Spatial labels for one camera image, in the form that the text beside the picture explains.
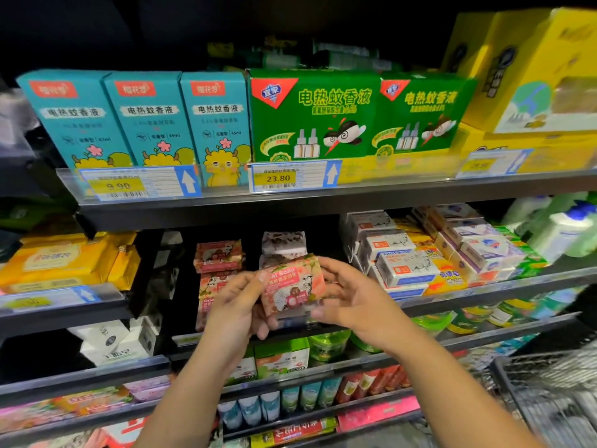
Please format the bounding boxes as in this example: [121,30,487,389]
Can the person's right hand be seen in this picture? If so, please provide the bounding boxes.
[308,256,414,357]

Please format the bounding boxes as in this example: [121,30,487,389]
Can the person's left hand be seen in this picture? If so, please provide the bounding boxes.
[198,268,274,366]

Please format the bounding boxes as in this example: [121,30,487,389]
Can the stack of white orange soap boxes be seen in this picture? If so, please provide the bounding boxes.
[340,210,440,302]

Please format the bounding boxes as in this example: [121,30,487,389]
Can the stack of yellow soap boxes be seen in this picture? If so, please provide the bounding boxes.
[396,219,468,295]

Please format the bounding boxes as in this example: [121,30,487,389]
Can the stack of floral soap boxes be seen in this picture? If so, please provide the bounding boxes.
[259,230,313,330]

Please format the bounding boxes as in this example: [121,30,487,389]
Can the stack of white purple soap boxes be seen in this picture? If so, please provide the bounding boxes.
[415,202,528,281]

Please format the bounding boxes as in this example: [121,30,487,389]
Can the stack of green soap boxes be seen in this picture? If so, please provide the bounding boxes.
[494,225,552,278]

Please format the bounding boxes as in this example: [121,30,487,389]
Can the stack of yellow soap cartons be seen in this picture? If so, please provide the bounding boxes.
[0,231,141,293]

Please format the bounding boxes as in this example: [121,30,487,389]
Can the white hand sanitizer bottle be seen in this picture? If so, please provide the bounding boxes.
[527,205,597,265]
[504,195,552,230]

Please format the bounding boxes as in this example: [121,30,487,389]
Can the person's right forearm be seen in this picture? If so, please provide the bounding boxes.
[382,326,547,448]

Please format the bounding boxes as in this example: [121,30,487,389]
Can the person's left forearm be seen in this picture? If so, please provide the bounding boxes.
[135,350,248,448]

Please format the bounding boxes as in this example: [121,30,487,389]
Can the green white carton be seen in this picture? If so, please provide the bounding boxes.
[254,335,312,381]
[224,354,257,386]

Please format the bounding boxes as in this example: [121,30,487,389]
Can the row of red tubes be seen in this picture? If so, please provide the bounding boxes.
[336,363,412,404]

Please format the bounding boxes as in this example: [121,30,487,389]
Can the row of blue white tubes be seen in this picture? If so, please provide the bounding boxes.
[216,373,345,430]

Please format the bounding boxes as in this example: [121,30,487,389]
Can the pink flat pack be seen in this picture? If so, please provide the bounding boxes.
[336,394,421,435]

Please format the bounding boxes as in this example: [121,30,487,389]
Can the white printed small cartons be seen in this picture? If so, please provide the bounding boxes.
[67,317,160,368]

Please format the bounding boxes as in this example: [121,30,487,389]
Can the yellow red flat pack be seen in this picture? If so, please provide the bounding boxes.
[250,415,339,448]

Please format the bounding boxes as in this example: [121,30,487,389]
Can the teal packets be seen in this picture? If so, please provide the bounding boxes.
[457,333,542,370]

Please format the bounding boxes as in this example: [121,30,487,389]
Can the white blue price tag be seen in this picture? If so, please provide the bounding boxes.
[457,147,533,178]
[79,165,201,203]
[247,159,343,192]

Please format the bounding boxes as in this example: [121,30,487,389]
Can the red white packet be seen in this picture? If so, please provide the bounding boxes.
[88,417,150,448]

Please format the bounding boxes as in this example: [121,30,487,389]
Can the row of pink orange packets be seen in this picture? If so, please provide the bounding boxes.
[0,373,174,435]

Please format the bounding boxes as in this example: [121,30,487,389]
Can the white blue price strip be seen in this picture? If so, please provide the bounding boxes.
[0,284,104,314]

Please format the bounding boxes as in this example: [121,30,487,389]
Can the flat yellow box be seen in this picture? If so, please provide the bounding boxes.
[450,124,597,178]

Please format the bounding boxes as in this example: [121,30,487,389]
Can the green box mosquito print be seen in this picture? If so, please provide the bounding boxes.
[368,74,479,159]
[247,68,384,187]

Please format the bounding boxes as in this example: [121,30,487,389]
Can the pile of colourful packets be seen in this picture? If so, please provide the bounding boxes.
[28,429,95,448]

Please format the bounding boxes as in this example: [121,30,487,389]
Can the teal box pink flower print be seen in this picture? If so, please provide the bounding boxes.
[17,70,136,170]
[103,72,200,169]

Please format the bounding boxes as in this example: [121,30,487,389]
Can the dark green packets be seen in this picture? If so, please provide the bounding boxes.
[0,195,80,234]

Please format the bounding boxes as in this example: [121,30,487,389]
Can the row of dark green packs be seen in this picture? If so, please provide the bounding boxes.
[205,37,393,73]

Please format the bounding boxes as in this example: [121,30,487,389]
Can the large yellow box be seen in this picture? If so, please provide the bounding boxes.
[443,6,597,136]

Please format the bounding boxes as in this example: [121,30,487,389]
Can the stack of white plastic packs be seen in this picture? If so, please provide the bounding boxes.
[0,88,39,155]

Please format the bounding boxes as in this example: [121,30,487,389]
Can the wire basket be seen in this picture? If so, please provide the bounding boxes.
[489,340,597,448]

